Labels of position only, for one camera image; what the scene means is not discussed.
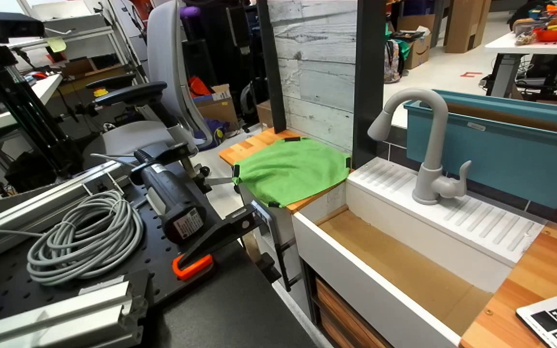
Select green towel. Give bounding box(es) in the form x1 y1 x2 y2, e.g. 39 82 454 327
232 138 352 210

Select small cardboard box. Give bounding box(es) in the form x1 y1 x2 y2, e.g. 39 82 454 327
189 84 240 130

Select black clamp with label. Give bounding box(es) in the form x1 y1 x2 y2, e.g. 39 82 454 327
131 146 218 248

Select orange cloth item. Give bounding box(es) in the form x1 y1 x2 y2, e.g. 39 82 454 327
188 76 215 99

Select grey faucet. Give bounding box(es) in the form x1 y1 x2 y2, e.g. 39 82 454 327
365 88 474 208

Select black perforated table plate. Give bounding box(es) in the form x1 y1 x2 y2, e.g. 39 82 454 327
0 186 261 331

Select wooden cabinet drawers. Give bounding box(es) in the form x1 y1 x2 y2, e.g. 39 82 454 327
309 275 393 348

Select grey office chair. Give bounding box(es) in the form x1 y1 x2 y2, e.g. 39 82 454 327
73 0 218 163

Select white sink basin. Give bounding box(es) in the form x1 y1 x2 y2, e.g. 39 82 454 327
290 155 547 348

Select open cardboard box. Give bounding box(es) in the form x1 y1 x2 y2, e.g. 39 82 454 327
396 14 435 70

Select tall cardboard box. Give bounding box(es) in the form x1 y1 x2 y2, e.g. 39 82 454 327
443 0 493 55

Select teal plastic bin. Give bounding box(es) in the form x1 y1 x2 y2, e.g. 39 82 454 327
404 88 557 211

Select white table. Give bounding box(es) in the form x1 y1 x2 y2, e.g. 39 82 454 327
483 30 557 101

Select white desk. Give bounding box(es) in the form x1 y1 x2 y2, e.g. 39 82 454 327
0 70 64 142

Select red bowl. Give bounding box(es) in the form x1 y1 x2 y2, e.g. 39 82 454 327
534 26 557 45

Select thin black post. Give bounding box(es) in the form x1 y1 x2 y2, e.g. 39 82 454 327
255 0 288 136

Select black clamp orange handle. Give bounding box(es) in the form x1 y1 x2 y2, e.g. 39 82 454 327
170 206 275 285

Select wide black post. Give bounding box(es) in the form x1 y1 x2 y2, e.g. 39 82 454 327
352 0 389 171

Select coiled grey cable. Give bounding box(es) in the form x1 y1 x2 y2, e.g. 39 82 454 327
25 188 147 289

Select aluminium profile rail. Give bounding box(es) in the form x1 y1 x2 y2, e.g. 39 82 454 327
0 277 139 348
0 159 130 269

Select black camera tripod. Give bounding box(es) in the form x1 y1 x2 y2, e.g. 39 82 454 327
0 45 81 177

